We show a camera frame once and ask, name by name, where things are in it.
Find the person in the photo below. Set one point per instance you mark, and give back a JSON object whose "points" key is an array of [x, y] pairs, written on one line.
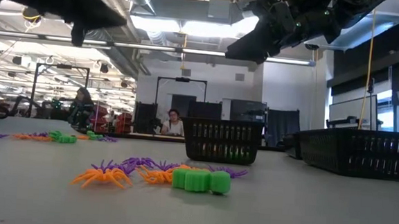
{"points": [[81, 108], [173, 126]]}

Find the dark grey cabinet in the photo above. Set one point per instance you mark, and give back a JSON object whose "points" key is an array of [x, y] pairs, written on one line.
{"points": [[248, 109]]}

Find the whiteboard on stand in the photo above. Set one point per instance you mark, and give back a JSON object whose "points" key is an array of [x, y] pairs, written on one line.
{"points": [[352, 111]]}

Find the red storage bins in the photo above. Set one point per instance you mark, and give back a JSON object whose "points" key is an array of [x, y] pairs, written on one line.
{"points": [[124, 121]]}

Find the grey table mat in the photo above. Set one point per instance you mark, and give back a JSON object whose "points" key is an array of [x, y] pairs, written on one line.
{"points": [[284, 207]]}

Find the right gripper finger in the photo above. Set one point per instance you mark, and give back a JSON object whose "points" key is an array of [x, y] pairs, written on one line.
{"points": [[256, 39], [258, 54]]}

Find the long ceiling light bar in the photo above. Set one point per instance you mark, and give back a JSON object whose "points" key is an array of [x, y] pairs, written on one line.
{"points": [[144, 46]]}

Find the dome security camera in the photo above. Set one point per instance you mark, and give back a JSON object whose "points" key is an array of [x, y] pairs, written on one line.
{"points": [[311, 47]]}

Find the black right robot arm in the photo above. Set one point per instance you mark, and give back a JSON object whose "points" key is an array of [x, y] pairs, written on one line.
{"points": [[356, 7]]}

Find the orange plastic spider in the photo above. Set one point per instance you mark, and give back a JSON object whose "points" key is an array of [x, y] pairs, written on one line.
{"points": [[31, 138], [155, 177], [103, 176], [82, 137]]}

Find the green plastic Halloween toy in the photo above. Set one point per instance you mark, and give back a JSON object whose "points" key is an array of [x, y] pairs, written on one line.
{"points": [[198, 181], [233, 154], [94, 136], [66, 139]]}

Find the black gantry frame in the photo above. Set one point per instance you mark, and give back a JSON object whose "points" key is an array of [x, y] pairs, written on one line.
{"points": [[63, 66], [182, 79]]}

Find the grey wall vent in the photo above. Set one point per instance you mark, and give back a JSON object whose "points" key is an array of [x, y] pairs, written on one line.
{"points": [[186, 72], [240, 77]]}

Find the grey door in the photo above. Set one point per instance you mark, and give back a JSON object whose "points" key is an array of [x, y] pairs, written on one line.
{"points": [[181, 102]]}

